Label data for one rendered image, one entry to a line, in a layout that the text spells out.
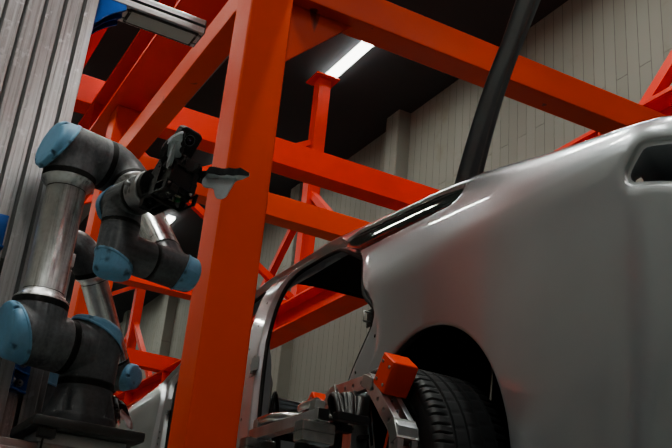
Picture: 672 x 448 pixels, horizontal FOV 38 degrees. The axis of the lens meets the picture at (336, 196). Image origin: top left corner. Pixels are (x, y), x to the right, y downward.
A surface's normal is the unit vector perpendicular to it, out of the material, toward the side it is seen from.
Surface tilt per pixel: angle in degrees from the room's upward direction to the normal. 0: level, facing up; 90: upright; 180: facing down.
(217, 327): 90
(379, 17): 90
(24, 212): 90
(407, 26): 90
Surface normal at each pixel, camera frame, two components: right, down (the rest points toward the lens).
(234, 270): 0.47, -0.33
